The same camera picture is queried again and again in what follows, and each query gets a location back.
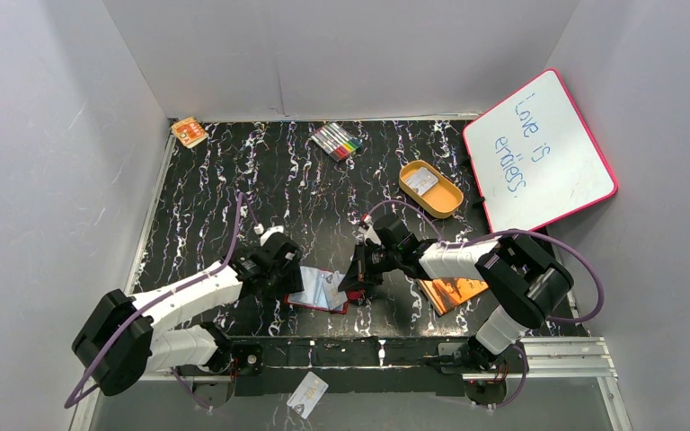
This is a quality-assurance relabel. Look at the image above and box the white credit card in tray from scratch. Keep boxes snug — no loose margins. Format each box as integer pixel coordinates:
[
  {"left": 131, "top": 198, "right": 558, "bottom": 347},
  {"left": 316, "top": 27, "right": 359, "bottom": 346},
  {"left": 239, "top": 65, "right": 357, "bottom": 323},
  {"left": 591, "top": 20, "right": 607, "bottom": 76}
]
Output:
[{"left": 404, "top": 166, "right": 438, "bottom": 196}]

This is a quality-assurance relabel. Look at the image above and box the yellow oval tray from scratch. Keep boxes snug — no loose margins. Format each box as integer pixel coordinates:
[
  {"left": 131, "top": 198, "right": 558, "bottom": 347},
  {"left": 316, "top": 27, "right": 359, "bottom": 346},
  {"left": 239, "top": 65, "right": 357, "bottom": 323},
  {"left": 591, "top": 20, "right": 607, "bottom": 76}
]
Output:
[{"left": 398, "top": 160, "right": 464, "bottom": 219}]

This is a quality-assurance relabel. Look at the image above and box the red leather card holder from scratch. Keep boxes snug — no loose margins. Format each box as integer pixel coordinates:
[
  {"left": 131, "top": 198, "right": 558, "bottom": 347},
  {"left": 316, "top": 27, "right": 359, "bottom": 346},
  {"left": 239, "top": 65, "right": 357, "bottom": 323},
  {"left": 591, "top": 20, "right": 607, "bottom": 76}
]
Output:
[{"left": 284, "top": 267, "right": 363, "bottom": 314}]

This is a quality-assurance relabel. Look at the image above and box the silver VIP card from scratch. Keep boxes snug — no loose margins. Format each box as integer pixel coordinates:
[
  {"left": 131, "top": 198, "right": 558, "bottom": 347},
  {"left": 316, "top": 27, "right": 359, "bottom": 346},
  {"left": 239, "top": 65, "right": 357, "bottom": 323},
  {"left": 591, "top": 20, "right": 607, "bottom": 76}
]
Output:
[
  {"left": 323, "top": 271, "right": 348, "bottom": 311},
  {"left": 287, "top": 372, "right": 329, "bottom": 419}
]

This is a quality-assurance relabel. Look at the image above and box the pink framed whiteboard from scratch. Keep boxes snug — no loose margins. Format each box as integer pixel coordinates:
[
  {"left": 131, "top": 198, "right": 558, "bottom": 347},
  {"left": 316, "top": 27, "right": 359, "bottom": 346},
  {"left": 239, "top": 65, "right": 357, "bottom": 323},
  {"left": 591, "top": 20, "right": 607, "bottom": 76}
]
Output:
[{"left": 463, "top": 68, "right": 618, "bottom": 232}]

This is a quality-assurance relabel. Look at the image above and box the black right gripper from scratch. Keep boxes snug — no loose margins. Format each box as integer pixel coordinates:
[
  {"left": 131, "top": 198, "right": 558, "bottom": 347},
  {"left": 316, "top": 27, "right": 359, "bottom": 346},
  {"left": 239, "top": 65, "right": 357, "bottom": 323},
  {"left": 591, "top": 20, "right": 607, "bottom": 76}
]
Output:
[{"left": 338, "top": 241, "right": 401, "bottom": 292}]

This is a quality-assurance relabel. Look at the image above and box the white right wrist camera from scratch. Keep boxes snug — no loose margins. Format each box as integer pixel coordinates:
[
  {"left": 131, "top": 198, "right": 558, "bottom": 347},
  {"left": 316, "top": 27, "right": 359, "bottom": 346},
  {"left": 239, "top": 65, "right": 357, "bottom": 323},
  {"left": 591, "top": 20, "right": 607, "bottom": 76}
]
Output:
[{"left": 358, "top": 223, "right": 381, "bottom": 245}]

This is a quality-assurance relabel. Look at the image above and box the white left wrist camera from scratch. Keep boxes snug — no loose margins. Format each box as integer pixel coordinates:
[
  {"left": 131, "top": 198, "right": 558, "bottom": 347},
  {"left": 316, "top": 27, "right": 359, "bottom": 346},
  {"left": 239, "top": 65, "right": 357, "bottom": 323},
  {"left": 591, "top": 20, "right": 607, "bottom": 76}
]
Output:
[{"left": 261, "top": 225, "right": 285, "bottom": 245}]

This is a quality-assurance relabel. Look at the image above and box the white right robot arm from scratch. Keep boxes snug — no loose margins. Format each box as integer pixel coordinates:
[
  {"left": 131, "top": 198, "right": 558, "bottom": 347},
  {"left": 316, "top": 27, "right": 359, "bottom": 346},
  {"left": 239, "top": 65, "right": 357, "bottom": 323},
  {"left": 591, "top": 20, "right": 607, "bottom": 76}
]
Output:
[{"left": 338, "top": 214, "right": 574, "bottom": 372}]

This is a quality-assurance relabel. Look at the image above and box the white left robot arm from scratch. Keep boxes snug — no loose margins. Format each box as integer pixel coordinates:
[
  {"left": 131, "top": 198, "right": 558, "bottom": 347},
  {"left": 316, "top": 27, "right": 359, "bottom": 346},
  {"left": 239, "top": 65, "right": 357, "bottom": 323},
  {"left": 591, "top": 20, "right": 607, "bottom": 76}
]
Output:
[{"left": 71, "top": 227, "right": 303, "bottom": 396}]

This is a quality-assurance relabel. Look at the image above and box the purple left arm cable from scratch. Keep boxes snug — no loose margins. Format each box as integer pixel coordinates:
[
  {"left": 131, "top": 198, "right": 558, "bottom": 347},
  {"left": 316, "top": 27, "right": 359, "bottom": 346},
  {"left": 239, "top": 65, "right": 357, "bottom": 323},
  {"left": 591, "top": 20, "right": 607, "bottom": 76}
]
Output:
[{"left": 63, "top": 191, "right": 263, "bottom": 410}]

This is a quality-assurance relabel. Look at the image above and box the small orange card box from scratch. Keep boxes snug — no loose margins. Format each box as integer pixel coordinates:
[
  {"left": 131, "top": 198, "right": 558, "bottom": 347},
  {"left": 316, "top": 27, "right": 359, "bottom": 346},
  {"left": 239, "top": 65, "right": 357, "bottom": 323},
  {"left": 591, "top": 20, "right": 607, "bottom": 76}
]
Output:
[{"left": 171, "top": 117, "right": 208, "bottom": 148}]

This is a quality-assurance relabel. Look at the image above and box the pack of coloured markers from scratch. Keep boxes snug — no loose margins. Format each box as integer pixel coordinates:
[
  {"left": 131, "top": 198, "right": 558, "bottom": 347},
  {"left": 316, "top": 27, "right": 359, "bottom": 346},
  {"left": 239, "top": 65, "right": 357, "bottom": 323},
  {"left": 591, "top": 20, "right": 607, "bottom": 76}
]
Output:
[{"left": 310, "top": 122, "right": 363, "bottom": 162}]

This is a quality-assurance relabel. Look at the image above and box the orange book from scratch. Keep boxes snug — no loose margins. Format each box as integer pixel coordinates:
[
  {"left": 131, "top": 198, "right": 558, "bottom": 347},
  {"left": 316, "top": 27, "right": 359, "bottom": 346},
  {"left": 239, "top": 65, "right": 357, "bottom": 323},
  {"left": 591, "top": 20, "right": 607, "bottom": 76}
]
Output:
[{"left": 418, "top": 278, "right": 489, "bottom": 316}]

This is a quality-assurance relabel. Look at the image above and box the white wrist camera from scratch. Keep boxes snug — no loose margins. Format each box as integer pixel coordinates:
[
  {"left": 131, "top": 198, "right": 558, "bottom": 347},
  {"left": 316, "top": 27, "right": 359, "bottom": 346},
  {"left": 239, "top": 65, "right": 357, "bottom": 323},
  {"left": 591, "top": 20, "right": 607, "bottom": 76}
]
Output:
[
  {"left": 358, "top": 223, "right": 381, "bottom": 245},
  {"left": 261, "top": 225, "right": 285, "bottom": 245}
]

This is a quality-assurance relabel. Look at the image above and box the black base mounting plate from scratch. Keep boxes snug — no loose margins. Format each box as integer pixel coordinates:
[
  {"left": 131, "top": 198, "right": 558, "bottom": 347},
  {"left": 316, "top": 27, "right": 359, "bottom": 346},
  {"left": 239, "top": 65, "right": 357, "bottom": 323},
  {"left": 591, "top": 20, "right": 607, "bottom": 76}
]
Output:
[{"left": 201, "top": 336, "right": 509, "bottom": 399}]

